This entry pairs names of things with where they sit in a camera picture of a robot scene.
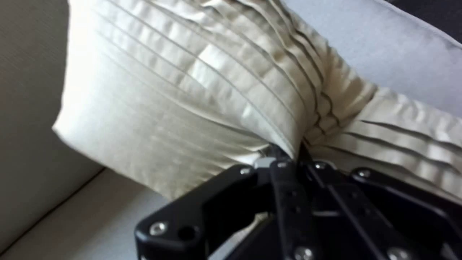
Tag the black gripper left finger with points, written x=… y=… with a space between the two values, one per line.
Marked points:
x=289 y=211

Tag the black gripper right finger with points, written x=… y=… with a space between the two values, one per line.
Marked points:
x=355 y=211

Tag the cream pleated pillow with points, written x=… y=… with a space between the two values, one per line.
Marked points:
x=167 y=96

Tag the grey fabric sofa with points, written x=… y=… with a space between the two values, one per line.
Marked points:
x=72 y=226

